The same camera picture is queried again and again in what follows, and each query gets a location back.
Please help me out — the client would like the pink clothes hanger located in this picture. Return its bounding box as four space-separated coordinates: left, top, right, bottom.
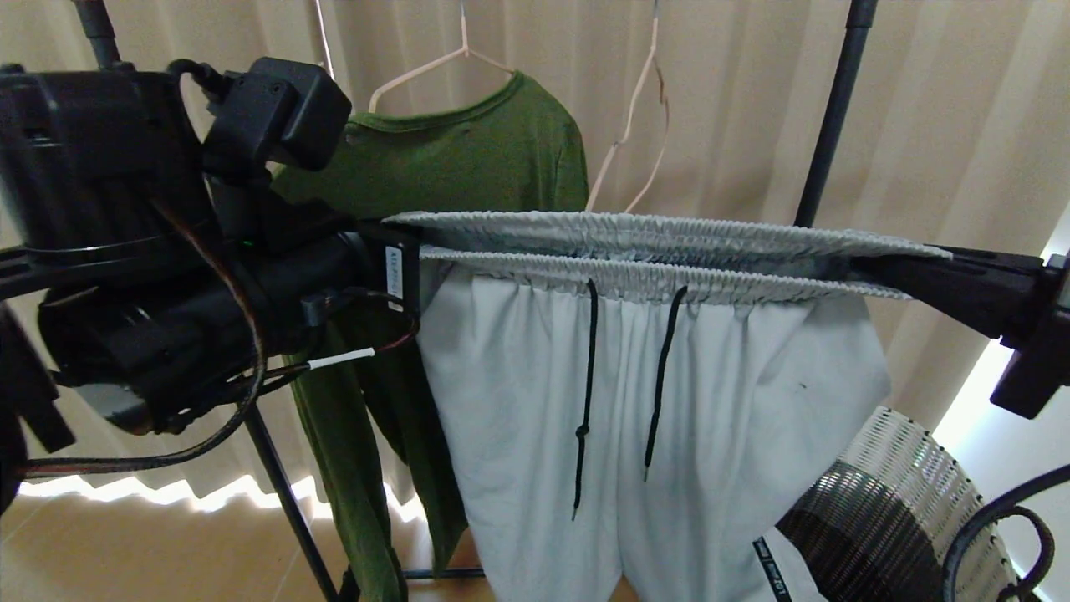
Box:
368 0 517 114
585 0 672 215

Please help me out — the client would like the white laundry basket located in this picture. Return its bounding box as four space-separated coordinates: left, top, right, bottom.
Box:
773 407 1056 602

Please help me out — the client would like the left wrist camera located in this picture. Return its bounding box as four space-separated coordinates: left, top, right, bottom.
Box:
201 57 354 252

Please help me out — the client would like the pale grey garment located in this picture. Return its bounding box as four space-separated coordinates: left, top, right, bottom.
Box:
380 209 954 602

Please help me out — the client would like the black clothes rack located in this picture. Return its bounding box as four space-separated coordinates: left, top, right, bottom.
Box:
71 0 880 602

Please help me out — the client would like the beige curtain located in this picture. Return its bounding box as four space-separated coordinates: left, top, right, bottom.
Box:
0 0 1070 511

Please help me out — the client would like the green long-sleeved shirt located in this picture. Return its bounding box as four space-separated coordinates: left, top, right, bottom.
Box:
272 71 590 602

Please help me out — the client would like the black cable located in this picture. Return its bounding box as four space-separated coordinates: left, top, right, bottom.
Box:
166 57 231 105
943 464 1070 602

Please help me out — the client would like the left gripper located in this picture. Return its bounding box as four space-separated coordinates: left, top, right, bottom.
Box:
38 222 423 437

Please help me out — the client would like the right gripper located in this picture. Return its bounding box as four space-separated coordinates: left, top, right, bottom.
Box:
989 251 1070 421

